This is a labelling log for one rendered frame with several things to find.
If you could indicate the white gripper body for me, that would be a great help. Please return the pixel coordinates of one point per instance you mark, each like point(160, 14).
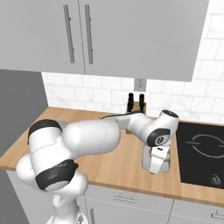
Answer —
point(157, 163)

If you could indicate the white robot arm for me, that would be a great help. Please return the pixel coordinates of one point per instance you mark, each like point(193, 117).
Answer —
point(87, 137)

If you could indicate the clear food container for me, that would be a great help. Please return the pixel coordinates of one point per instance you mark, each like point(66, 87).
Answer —
point(145, 160)

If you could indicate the grey drawer front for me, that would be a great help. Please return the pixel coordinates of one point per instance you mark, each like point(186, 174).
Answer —
point(198, 213)
point(145, 199)

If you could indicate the black hob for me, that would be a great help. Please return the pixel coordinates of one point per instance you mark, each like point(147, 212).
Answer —
point(201, 154)

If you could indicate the grey base cupboard door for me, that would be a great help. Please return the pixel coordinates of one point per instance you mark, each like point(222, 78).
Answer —
point(131, 214)
point(32, 201)

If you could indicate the grey fridge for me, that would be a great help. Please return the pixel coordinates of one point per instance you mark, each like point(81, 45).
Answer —
point(20, 105)

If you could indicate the grey wall socket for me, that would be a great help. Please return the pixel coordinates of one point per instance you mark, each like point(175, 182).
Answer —
point(140, 84)

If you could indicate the wide grey wall cupboard door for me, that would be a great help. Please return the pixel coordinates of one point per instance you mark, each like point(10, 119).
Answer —
point(145, 38)

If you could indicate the narrow grey wall cupboard door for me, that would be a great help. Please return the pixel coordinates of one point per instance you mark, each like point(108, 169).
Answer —
point(35, 35)

